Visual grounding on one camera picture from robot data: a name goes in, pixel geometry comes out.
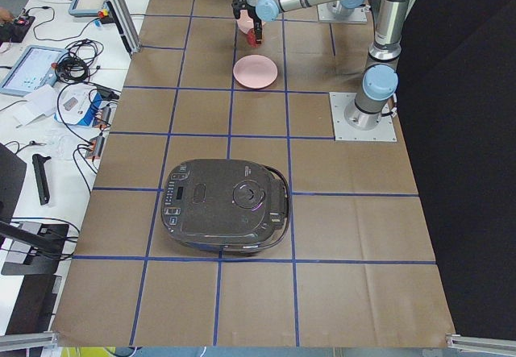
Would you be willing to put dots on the aluminium frame post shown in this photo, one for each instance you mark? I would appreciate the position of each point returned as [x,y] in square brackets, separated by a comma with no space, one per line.
[125,26]

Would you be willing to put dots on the grey adapter box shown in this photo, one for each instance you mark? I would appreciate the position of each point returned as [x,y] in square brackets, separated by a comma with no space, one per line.
[95,148]
[102,118]

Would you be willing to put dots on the near teach pendant tablet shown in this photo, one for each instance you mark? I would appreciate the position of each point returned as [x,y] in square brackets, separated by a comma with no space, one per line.
[34,69]

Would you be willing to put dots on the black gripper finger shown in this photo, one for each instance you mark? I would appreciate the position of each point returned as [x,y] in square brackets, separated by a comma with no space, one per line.
[258,26]
[234,12]

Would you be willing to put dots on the pink plate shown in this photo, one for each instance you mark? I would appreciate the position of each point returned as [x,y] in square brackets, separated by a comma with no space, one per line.
[255,71]

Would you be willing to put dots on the red yellow apple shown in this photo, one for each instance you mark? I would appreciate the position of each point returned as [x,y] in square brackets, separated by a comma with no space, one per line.
[251,39]

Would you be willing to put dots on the aluminium rail bottom left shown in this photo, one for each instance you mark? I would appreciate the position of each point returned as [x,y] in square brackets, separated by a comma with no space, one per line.
[13,342]

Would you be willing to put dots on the grey adapter box near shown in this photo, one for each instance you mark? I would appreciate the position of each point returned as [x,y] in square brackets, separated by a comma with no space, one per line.
[95,148]

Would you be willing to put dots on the aluminium rail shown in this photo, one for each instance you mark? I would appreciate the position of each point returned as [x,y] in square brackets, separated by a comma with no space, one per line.
[13,342]
[487,345]

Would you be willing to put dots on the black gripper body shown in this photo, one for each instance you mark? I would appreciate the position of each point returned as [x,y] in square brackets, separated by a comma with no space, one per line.
[256,23]

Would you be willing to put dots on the aluminium rail bottom right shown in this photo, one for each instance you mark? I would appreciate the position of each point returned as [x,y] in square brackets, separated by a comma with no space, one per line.
[487,345]

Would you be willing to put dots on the far teach pendant tablet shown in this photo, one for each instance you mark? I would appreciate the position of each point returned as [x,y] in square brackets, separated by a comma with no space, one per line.
[86,8]

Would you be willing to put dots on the teach pendant tablet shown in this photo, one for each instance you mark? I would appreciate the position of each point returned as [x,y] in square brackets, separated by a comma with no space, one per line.
[86,8]
[34,69]

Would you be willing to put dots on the grey adapter box far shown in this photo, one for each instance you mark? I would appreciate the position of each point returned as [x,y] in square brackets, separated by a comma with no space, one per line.
[102,118]

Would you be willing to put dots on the white paper sheets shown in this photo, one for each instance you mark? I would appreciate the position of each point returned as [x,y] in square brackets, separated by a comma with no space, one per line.
[40,102]

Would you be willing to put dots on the pink bowl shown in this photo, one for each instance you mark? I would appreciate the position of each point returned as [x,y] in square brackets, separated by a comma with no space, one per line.
[245,23]

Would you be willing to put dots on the black bar tool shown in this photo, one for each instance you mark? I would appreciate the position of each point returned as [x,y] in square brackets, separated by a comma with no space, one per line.
[38,162]

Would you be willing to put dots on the black electronics box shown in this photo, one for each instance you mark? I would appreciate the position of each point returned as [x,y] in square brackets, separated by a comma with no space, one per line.
[15,32]

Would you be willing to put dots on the blue white box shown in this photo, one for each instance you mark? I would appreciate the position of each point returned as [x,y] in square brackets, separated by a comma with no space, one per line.
[78,105]

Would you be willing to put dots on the dark grey rice cooker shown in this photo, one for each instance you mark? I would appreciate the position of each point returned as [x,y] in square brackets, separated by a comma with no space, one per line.
[224,205]

